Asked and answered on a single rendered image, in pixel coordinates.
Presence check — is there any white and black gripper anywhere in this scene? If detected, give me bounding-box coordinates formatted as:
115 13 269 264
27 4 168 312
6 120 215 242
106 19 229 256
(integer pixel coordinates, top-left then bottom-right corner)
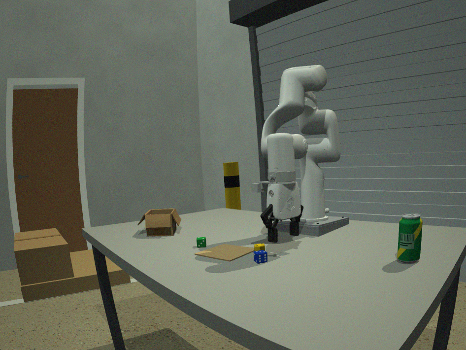
261 181 303 243

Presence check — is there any blue die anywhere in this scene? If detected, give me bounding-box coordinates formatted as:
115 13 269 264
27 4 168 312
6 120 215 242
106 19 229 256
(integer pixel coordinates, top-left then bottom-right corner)
254 250 267 264

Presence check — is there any green drink can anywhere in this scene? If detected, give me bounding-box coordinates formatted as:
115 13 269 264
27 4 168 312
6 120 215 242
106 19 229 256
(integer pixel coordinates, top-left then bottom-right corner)
397 213 423 264

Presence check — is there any green die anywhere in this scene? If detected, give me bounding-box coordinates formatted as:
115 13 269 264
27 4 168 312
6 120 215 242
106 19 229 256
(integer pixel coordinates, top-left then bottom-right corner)
197 237 206 247

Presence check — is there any tan square mat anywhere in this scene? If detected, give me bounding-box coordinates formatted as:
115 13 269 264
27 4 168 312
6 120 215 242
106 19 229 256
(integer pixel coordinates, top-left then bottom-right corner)
195 244 254 262

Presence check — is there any brown cardboard box with flaps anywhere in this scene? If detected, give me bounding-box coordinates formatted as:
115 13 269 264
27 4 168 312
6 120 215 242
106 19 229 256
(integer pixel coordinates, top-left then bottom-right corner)
138 209 181 237

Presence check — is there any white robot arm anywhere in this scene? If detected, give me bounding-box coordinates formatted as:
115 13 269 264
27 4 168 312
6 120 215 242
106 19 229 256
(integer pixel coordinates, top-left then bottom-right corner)
251 65 340 222

